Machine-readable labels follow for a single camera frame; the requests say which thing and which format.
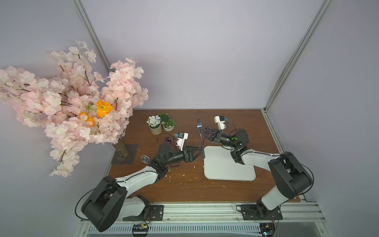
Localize blue metal fork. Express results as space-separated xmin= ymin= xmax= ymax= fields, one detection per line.
xmin=196 ymin=118 xmax=206 ymax=159

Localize white rectangular tray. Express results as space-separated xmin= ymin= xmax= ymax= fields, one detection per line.
xmin=203 ymin=146 xmax=256 ymax=181

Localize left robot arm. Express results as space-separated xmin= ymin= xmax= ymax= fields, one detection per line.
xmin=81 ymin=143 xmax=203 ymax=232

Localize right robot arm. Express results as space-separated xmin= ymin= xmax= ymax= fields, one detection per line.
xmin=200 ymin=129 xmax=314 ymax=217

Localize green succulent in white pot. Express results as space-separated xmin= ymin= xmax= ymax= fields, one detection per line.
xmin=159 ymin=113 xmax=176 ymax=132

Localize white flowers in beige pot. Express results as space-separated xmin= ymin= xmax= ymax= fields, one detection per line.
xmin=147 ymin=115 xmax=162 ymax=135

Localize left controller board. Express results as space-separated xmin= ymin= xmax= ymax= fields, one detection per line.
xmin=132 ymin=224 xmax=150 ymax=237

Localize controller board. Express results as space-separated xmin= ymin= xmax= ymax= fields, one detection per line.
xmin=132 ymin=224 xmax=150 ymax=237
xmin=259 ymin=223 xmax=275 ymax=237

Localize right controller board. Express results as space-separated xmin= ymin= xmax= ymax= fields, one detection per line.
xmin=259 ymin=223 xmax=275 ymax=237

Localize pink cherry blossom tree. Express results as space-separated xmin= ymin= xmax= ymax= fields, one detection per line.
xmin=1 ymin=41 xmax=148 ymax=177

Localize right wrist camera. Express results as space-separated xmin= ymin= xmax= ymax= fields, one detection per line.
xmin=214 ymin=116 xmax=228 ymax=130

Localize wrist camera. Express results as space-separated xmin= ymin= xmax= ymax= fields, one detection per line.
xmin=214 ymin=116 xmax=228 ymax=130
xmin=175 ymin=132 xmax=189 ymax=151

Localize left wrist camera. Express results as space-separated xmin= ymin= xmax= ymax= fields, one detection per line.
xmin=175 ymin=132 xmax=189 ymax=151

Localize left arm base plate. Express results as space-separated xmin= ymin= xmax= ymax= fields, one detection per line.
xmin=122 ymin=204 xmax=164 ymax=222

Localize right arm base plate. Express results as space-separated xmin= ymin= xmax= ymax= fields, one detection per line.
xmin=236 ymin=204 xmax=283 ymax=221

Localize aluminium rail frame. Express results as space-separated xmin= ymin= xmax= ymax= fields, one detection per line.
xmin=75 ymin=200 xmax=333 ymax=237

